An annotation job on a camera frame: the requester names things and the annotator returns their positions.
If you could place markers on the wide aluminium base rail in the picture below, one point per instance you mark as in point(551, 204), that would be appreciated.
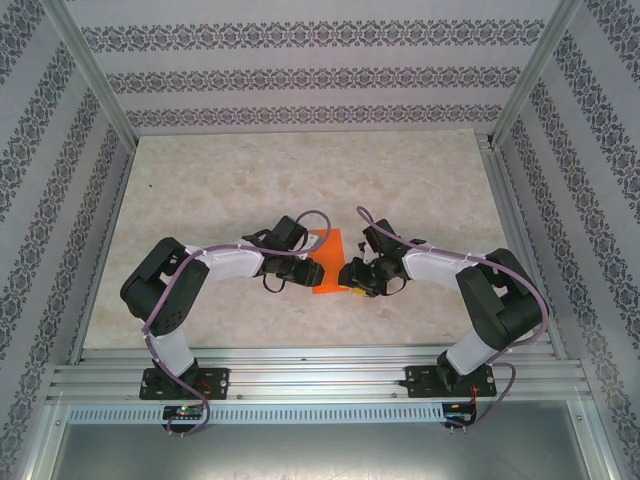
point(320, 375)

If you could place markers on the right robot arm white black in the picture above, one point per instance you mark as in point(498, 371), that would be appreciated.
point(435, 267)

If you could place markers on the black base plate right arm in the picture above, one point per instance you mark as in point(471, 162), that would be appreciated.
point(417, 382)

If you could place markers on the aluminium frame post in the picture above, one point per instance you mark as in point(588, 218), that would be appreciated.
point(90, 75)
point(537, 75)

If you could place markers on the black base plate left arm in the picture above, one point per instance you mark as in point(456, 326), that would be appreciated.
point(215, 382)

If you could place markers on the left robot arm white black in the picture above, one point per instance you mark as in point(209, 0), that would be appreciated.
point(230, 265)

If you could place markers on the aluminium side rail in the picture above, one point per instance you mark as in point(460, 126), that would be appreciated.
point(102, 250)
point(545, 335)

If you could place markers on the small circuit board green light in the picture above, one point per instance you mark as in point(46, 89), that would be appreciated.
point(182, 411)

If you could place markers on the grey metal sheet panel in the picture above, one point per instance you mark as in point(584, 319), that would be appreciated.
point(320, 455)

